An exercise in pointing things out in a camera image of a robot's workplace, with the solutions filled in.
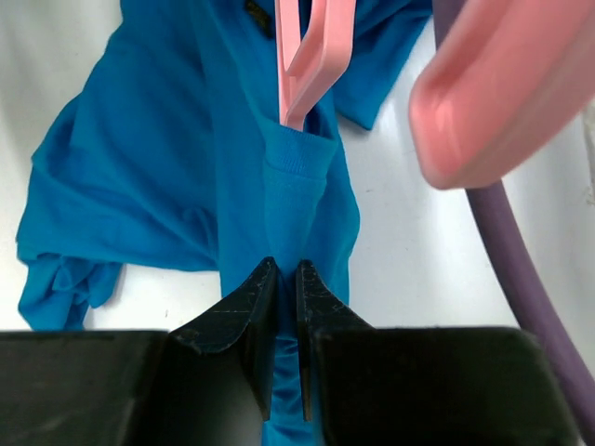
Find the pink hanger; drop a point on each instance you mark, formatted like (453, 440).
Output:
(506, 78)

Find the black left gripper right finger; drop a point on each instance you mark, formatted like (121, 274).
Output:
(363, 385)

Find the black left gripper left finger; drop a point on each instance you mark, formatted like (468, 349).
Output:
(206, 383)

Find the blue t shirt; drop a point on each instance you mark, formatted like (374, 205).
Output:
(173, 157)

